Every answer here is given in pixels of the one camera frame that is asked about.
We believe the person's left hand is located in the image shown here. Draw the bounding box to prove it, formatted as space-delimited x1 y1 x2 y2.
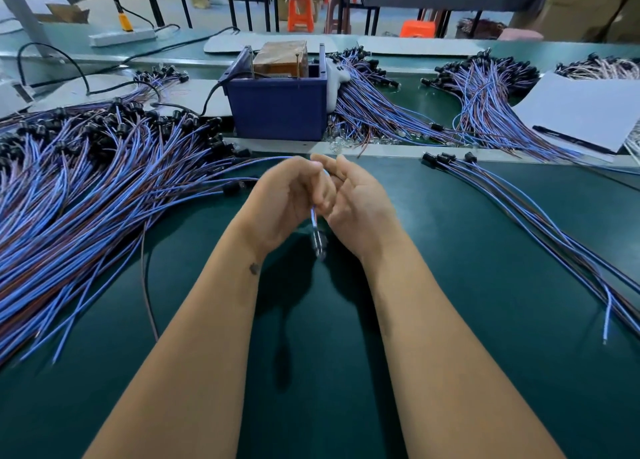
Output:
238 156 326 260

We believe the person's right hand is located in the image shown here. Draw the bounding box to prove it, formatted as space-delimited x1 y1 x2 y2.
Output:
310 154 406 265

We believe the blue plastic tester box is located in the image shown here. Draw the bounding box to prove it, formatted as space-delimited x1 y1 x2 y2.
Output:
220 44 331 142

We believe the pile of wired lamps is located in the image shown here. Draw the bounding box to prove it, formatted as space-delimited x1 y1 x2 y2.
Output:
0 98 291 367

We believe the person's left forearm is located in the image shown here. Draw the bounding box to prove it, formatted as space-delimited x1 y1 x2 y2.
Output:
85 234 291 459

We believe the person's right forearm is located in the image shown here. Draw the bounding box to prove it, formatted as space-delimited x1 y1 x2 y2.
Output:
365 238 566 459

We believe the white power strip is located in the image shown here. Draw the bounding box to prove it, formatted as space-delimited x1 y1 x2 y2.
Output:
88 26 158 48

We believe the white flat mat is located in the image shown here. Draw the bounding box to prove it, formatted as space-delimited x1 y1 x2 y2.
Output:
357 36 488 58
203 30 358 55
30 74 233 118

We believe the brown cardboard block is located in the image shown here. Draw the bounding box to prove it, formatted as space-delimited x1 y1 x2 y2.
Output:
252 40 309 80

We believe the orange plastic stool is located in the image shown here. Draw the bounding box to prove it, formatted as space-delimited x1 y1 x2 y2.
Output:
287 0 315 33
400 20 438 39

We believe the black pen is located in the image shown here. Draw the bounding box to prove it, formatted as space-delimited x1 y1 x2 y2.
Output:
532 124 617 156

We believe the pink plastic stool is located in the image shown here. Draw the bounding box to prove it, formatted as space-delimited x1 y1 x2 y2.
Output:
497 26 545 42

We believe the white paper sheet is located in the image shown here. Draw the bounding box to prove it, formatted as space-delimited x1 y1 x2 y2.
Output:
513 72 640 155

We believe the open cardboard box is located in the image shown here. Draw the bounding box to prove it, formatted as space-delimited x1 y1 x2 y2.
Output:
38 4 91 25

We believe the white plastic device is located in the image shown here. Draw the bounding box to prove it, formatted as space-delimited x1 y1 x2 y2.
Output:
0 82 34 120

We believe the stack of large cardboard boxes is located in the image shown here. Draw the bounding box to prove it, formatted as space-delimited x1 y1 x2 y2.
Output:
515 0 640 43

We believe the grey metal pole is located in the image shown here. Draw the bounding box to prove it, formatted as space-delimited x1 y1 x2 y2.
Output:
0 0 53 47

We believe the loose grey wire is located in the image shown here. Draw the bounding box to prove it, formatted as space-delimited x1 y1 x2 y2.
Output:
140 224 161 343

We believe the black power cable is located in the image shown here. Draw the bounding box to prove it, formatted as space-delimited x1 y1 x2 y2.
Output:
17 26 241 95

